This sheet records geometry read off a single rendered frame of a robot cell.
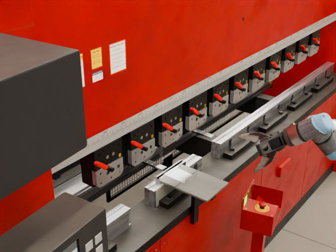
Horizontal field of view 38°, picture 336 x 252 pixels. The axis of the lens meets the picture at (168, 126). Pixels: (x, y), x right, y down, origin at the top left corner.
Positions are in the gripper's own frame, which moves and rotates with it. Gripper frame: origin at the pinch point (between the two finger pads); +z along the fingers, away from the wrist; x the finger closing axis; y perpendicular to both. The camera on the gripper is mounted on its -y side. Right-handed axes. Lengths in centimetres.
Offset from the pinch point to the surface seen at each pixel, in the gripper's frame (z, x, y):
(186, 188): 38.2, -4.8, 6.4
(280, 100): 37, 14, 129
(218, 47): 12, 48, 38
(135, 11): 2, 64, -24
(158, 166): 54, 9, 13
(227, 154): 46, -1, 60
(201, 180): 35.8, -4.9, 15.3
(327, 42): 24, 40, 224
